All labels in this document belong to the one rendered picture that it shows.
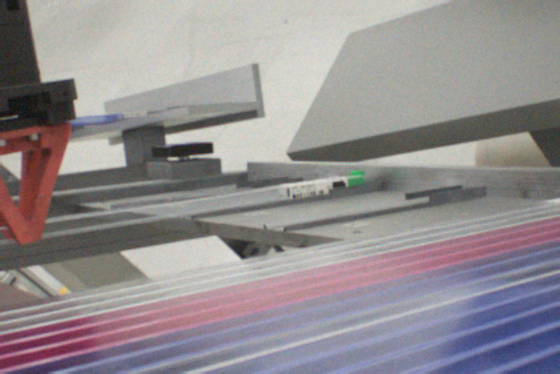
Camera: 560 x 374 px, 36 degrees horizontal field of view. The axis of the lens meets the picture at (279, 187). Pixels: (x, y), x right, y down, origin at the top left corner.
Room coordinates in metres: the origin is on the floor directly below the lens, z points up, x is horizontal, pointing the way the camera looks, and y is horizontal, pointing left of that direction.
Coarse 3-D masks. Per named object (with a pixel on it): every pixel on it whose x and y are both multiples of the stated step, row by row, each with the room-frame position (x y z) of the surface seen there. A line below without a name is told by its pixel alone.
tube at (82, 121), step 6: (108, 114) 1.04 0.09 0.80; (114, 114) 1.04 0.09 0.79; (120, 114) 1.05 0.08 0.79; (126, 114) 1.05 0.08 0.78; (132, 114) 1.05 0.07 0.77; (138, 114) 1.06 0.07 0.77; (144, 114) 1.06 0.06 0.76; (72, 120) 1.02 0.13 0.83; (78, 120) 1.02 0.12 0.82; (84, 120) 1.02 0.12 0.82; (90, 120) 1.03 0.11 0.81; (96, 120) 1.03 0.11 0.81; (102, 120) 1.03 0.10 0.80; (108, 120) 1.04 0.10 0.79; (114, 120) 1.04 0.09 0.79; (72, 126) 1.02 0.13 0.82; (78, 126) 1.02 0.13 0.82; (84, 126) 1.04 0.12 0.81
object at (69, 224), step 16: (352, 176) 0.61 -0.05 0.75; (240, 192) 0.58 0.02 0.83; (256, 192) 0.58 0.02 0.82; (272, 192) 0.59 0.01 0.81; (288, 192) 0.59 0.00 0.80; (128, 208) 0.55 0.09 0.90; (144, 208) 0.55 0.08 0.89; (160, 208) 0.56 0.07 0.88; (176, 208) 0.56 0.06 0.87; (192, 208) 0.56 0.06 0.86; (208, 208) 0.57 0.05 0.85; (224, 208) 0.57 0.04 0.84; (48, 224) 0.53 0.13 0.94; (64, 224) 0.54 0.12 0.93; (80, 224) 0.54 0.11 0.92; (96, 224) 0.54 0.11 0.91; (112, 224) 0.54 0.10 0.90; (128, 224) 0.55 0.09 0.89; (0, 240) 0.52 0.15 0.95
